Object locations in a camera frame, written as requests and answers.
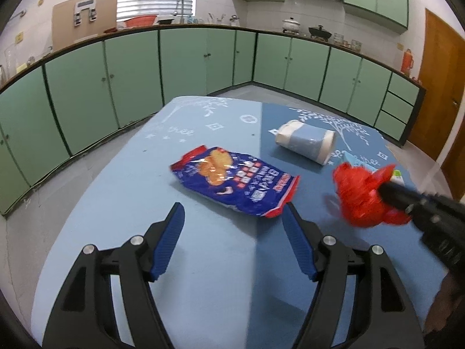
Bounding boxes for red plastic bag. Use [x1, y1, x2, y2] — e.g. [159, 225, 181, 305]
[332, 162, 413, 229]

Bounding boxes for person's right forearm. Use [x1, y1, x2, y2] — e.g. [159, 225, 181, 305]
[425, 272, 465, 349]

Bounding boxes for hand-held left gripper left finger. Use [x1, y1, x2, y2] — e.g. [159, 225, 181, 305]
[43, 202, 186, 349]

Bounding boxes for brown cardboard board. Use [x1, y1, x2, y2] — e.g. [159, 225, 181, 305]
[51, 0, 119, 49]

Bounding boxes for green base cabinets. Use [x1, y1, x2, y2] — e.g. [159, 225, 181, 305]
[0, 29, 425, 215]

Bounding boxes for green and white packet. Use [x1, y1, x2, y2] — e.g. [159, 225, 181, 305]
[336, 151, 405, 186]

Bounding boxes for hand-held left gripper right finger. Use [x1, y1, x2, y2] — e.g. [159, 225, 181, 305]
[281, 204, 425, 349]

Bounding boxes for wooden door with handle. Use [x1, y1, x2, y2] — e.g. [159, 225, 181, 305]
[407, 9, 465, 161]

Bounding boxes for plain wooden door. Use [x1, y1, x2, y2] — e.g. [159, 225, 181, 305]
[441, 131, 465, 200]

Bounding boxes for dark countertop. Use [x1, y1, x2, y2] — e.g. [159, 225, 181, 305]
[0, 22, 425, 93]

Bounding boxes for orange thermos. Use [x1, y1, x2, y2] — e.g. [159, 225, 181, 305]
[400, 48, 414, 75]

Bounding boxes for light blue table mat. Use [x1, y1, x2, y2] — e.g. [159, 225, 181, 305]
[31, 96, 263, 349]

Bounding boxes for white and blue paper cup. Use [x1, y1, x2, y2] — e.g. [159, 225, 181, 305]
[275, 119, 337, 166]

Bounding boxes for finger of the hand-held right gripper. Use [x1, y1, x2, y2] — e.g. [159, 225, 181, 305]
[380, 182, 437, 219]

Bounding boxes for black wok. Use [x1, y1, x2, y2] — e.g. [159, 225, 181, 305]
[308, 25, 333, 40]

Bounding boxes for blue snack packet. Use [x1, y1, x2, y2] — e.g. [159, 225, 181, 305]
[171, 145, 301, 219]

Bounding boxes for red basin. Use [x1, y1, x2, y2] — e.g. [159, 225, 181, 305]
[125, 15, 158, 28]

